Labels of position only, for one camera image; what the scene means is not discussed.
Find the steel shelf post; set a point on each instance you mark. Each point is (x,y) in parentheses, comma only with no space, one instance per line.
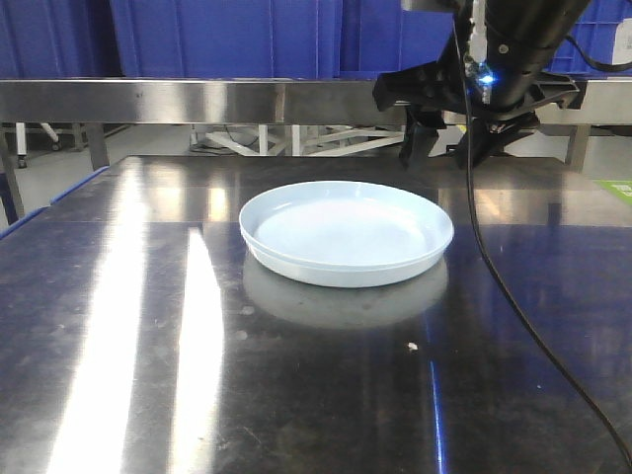
(578,146)
(99,155)

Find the blue upper crate middle-right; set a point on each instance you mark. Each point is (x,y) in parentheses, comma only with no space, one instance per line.
(381,36)

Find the white metal frame background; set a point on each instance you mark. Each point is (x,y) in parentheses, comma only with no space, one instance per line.
(292,140)

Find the steel shelf post right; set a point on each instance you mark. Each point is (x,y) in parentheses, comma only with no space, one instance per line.
(578,146)

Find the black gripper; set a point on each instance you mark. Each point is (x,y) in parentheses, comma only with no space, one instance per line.
(511,85)

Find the steel shelf post left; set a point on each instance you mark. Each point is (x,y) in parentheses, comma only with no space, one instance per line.
(99,155)

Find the blue upper crate middle-left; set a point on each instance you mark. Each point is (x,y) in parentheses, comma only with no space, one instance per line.
(229,39)

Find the blue upper crate right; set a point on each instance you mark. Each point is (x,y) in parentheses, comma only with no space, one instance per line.
(594,33)

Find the light blue plate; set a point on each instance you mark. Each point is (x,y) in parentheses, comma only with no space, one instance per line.
(352,263)
(340,210)

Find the stainless steel shelf rail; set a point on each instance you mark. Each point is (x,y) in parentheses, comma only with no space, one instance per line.
(154,101)

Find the blue upper crate left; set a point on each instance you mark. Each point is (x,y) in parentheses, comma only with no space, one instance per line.
(57,40)

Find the green sign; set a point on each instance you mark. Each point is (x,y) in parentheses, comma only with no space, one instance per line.
(621,189)

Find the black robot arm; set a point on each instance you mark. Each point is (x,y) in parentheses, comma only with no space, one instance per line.
(544,23)

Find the white label on crate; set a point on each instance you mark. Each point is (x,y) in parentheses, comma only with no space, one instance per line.
(622,47)

